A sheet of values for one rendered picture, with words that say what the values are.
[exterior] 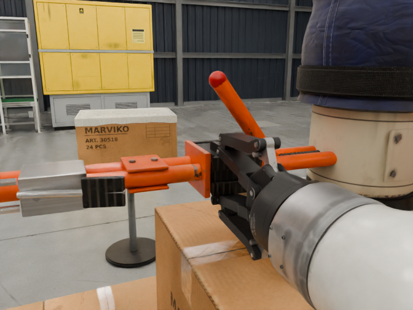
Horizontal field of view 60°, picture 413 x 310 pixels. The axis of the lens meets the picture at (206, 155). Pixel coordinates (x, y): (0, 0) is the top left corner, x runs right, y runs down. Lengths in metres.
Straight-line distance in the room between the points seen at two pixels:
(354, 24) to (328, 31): 0.04
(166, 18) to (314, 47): 10.95
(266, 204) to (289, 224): 0.04
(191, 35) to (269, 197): 11.41
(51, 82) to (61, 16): 1.25
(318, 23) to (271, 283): 0.36
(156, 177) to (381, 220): 0.28
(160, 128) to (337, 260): 2.05
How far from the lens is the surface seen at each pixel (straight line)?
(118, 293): 1.40
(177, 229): 0.60
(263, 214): 0.31
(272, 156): 0.35
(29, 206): 0.43
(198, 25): 11.80
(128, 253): 2.69
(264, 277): 0.49
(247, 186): 0.36
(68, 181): 0.42
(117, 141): 2.24
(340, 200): 0.27
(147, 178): 0.44
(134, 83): 7.86
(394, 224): 0.23
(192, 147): 0.48
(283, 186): 0.32
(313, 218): 0.26
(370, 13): 0.52
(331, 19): 0.54
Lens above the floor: 1.34
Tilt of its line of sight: 14 degrees down
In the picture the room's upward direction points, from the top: straight up
